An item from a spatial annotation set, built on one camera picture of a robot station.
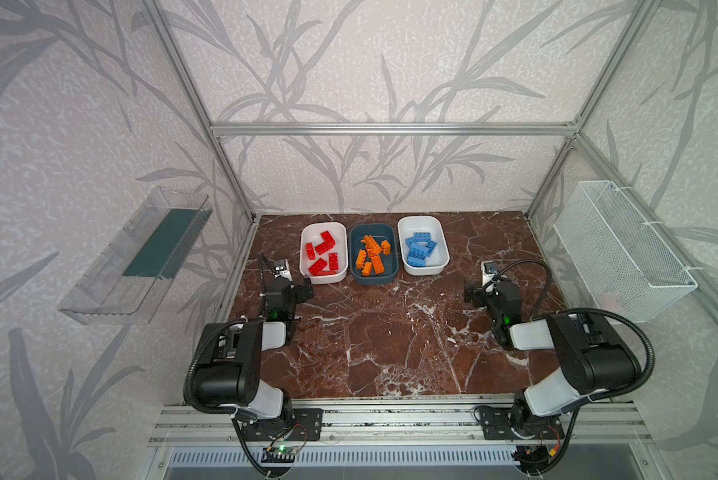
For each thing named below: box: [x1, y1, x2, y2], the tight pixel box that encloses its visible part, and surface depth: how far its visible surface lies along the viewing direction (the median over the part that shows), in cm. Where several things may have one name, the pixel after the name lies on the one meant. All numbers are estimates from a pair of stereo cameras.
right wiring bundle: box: [511, 430, 572, 479], surface depth 71 cm
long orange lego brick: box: [360, 235, 383, 257], surface depth 107 cm
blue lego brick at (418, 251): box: [409, 245, 429, 258], surface depth 107 cm
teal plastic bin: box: [349, 223, 399, 285], surface depth 107 cm
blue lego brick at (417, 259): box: [407, 252, 428, 267], surface depth 107 cm
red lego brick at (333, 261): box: [328, 253, 339, 271], surface depth 107 cm
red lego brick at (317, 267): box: [308, 258, 328, 276], surface depth 105 cm
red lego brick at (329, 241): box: [320, 230, 336, 252], surface depth 110 cm
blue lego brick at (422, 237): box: [413, 232, 431, 243], surface depth 114 cm
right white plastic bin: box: [397, 215, 450, 276], surface depth 110 cm
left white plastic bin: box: [299, 221, 349, 285], surface depth 110 cm
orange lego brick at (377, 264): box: [372, 255, 385, 275], surface depth 105 cm
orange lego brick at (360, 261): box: [355, 249, 367, 270], surface depth 107 cm
